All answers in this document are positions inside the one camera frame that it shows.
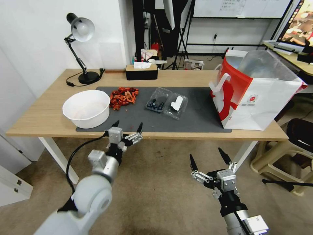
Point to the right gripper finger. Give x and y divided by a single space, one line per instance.
227 158
199 175

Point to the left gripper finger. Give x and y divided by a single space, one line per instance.
116 123
137 137

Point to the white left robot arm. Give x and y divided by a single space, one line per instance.
93 195

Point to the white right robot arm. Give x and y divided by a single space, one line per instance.
240 222

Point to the clear plastic takeout container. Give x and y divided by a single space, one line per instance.
168 110

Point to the black tissue box wooden lid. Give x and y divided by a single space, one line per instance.
141 73

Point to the red and white takeout bag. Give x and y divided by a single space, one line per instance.
256 102

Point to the white round bowl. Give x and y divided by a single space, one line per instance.
85 110

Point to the blueberries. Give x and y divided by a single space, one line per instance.
154 104

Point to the beige plastic chair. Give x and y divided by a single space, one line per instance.
278 156

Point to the white label sticker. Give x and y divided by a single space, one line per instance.
176 102

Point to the dark grey desk mat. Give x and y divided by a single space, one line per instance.
195 115

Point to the black tripod leg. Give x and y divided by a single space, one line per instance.
286 183

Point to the white tissue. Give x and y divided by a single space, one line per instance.
141 65

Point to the wooden table with white legs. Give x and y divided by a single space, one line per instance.
49 107

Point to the black chair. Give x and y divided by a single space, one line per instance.
302 137

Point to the cardboard box with clutter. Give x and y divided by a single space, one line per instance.
151 54

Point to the clear plastic storage bin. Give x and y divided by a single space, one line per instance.
194 64

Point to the black desk lamp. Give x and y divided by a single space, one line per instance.
83 28

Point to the black shelf rack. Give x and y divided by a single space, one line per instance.
140 24

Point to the black light stand tripod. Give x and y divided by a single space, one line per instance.
182 41

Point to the white cabinet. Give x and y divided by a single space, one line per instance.
12 181

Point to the wooden side desk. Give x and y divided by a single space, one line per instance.
303 64

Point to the white softbox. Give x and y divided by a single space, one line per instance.
168 9

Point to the whiteboard on black stand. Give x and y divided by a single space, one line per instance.
234 8

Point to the large display screen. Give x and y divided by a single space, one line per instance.
299 22

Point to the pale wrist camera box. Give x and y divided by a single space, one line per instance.
226 179
115 134

